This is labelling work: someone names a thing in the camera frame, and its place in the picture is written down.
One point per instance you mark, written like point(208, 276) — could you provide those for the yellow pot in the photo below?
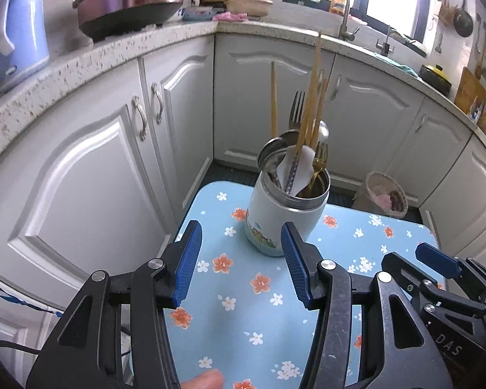
point(435, 75)

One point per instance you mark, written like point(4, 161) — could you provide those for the person's left hand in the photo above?
point(202, 381)

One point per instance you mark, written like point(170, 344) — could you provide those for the black hanging wok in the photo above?
point(463, 20)

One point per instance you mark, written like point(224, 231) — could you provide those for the tall steel faucet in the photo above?
point(346, 12)

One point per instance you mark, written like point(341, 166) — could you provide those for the wicker bowl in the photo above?
point(249, 6)

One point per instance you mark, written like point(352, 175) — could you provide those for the blue electric kettle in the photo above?
point(24, 28)

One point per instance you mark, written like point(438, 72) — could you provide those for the gold fork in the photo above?
point(320, 158)

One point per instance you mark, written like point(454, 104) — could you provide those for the blue dish cloth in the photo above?
point(405, 69)

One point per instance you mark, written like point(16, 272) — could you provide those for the blue floral tablecloth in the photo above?
point(235, 332)

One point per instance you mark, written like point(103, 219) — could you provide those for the large wooden cutting board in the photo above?
point(469, 89)

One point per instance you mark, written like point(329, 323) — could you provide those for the large steel spoon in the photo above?
point(323, 131)

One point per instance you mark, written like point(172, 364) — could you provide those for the floral container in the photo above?
point(196, 14)

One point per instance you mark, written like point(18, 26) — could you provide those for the wicker waste basket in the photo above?
point(372, 198)

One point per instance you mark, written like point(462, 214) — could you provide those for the white ceramic soup spoon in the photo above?
point(305, 162)

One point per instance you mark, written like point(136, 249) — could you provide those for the pink cloth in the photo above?
point(229, 16)

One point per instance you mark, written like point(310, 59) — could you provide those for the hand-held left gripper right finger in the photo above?
point(295, 267)

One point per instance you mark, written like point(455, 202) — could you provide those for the wooden chopstick patterned end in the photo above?
point(314, 73)

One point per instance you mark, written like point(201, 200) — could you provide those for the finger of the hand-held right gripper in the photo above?
point(405, 269)
point(435, 257)

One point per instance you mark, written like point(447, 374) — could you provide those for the white steel-rimmed utensil cup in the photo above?
point(275, 219)

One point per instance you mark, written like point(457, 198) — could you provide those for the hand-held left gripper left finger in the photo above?
point(188, 259)

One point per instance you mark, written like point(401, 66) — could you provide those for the small steel faucet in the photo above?
point(384, 44)

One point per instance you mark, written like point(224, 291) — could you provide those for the kitchen window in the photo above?
point(393, 0)

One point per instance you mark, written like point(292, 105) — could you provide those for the speckled kitchen countertop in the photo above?
point(105, 52)

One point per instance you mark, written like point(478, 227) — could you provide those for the silver fork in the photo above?
point(295, 117)

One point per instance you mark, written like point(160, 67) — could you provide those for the yellow packet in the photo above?
point(337, 4)

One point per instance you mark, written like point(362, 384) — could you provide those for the white cabinet door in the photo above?
point(469, 202)
point(8, 332)
point(186, 109)
point(437, 158)
point(247, 101)
point(368, 121)
point(85, 178)

